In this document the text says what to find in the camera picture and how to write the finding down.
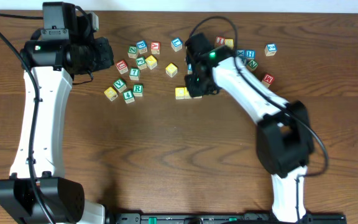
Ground yellow block far left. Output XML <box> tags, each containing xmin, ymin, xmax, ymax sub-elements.
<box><xmin>104</xmin><ymin>86</ymin><xmax>118</xmax><ymax>101</ymax></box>

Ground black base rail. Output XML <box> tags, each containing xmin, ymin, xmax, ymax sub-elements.
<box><xmin>105</xmin><ymin>212</ymin><xmax>347</xmax><ymax>224</ymax></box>

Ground blue H block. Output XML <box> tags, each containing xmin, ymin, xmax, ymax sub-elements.
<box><xmin>245</xmin><ymin>50</ymin><xmax>255</xmax><ymax>60</ymax></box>

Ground green 4 block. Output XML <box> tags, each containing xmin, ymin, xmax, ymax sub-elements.
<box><xmin>122</xmin><ymin>90</ymin><xmax>135</xmax><ymax>104</ymax></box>

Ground green 7 block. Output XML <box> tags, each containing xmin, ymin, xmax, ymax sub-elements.
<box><xmin>129</xmin><ymin>68</ymin><xmax>140</xmax><ymax>81</ymax></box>

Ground yellow S block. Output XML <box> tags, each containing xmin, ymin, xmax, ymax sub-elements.
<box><xmin>165</xmin><ymin>63</ymin><xmax>178</xmax><ymax>78</ymax></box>

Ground green Z block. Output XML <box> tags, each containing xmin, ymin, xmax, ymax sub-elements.
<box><xmin>127</xmin><ymin>46</ymin><xmax>139</xmax><ymax>58</ymax></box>

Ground blue U block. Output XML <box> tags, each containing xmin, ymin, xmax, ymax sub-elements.
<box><xmin>171</xmin><ymin>38</ymin><xmax>183</xmax><ymax>52</ymax></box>

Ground green V block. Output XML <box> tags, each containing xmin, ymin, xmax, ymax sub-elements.
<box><xmin>113</xmin><ymin>78</ymin><xmax>127</xmax><ymax>93</ymax></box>

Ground red I block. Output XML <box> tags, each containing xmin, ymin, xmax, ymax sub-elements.
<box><xmin>214</xmin><ymin>36</ymin><xmax>225</xmax><ymax>48</ymax></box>

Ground yellow C block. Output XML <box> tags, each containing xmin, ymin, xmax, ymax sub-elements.
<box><xmin>175</xmin><ymin>87</ymin><xmax>185</xmax><ymax>100</ymax></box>

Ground red M block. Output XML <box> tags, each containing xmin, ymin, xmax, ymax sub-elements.
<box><xmin>261</xmin><ymin>73</ymin><xmax>275</xmax><ymax>88</ymax></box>

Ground plain yellow block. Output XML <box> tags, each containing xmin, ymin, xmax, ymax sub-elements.
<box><xmin>224</xmin><ymin>39</ymin><xmax>234</xmax><ymax>49</ymax></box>

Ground blue L block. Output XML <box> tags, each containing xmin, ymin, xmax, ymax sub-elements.
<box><xmin>187</xmin><ymin>63</ymin><xmax>193</xmax><ymax>75</ymax></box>

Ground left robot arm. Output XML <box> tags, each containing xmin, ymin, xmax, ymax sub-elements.
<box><xmin>0</xmin><ymin>37</ymin><xmax>116</xmax><ymax>223</ymax></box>

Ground green J block left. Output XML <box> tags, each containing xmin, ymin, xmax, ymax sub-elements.
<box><xmin>135</xmin><ymin>57</ymin><xmax>147</xmax><ymax>70</ymax></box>

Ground blue P block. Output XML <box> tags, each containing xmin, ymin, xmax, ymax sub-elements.
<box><xmin>136</xmin><ymin>40</ymin><xmax>148</xmax><ymax>54</ymax></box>

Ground red U block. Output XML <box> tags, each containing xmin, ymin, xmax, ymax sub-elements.
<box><xmin>115</xmin><ymin>60</ymin><xmax>129</xmax><ymax>75</ymax></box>

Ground blue X block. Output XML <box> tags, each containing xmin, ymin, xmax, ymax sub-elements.
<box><xmin>236</xmin><ymin>49</ymin><xmax>246</xmax><ymax>58</ymax></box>

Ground green N block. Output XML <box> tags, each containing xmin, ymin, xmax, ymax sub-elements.
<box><xmin>246</xmin><ymin>59</ymin><xmax>259</xmax><ymax>72</ymax></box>

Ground red A block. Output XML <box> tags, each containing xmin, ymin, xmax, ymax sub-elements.
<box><xmin>150</xmin><ymin>42</ymin><xmax>161</xmax><ymax>55</ymax></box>

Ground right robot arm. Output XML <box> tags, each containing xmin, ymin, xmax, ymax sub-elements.
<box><xmin>185</xmin><ymin>45</ymin><xmax>314</xmax><ymax>223</ymax></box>

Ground blue 2 block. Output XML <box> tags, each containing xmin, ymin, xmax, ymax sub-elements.
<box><xmin>264</xmin><ymin>44</ymin><xmax>277</xmax><ymax>57</ymax></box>

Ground yellow K block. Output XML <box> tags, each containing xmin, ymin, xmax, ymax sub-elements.
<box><xmin>145</xmin><ymin>55</ymin><xmax>158</xmax><ymax>70</ymax></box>

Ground yellow O block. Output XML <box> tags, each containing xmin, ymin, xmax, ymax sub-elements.
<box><xmin>184</xmin><ymin>87</ymin><xmax>191</xmax><ymax>99</ymax></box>

